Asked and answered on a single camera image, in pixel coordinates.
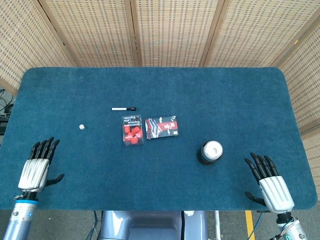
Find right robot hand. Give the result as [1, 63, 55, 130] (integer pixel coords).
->
[244, 152, 295, 214]

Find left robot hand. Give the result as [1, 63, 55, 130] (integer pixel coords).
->
[17, 136, 65, 193]

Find yellow floor tape line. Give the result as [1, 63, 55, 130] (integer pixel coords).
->
[244, 210, 256, 240]

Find clear box of red capsules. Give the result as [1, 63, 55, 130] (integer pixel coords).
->
[121, 114, 145, 147]

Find black and white marker pen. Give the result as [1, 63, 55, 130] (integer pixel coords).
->
[111, 106, 137, 112]

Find blue table mat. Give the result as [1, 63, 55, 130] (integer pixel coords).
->
[0, 66, 318, 211]

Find grey robot torso base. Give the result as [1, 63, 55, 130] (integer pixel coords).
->
[99, 210, 208, 240]

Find red black playing card box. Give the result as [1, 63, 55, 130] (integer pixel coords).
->
[144, 115, 180, 141]

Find woven bamboo folding screen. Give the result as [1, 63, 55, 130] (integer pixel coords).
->
[0, 0, 320, 187]

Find blue cable under table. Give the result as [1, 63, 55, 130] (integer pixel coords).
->
[254, 211, 266, 240]

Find black cables on floor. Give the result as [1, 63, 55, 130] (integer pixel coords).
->
[0, 86, 15, 121]

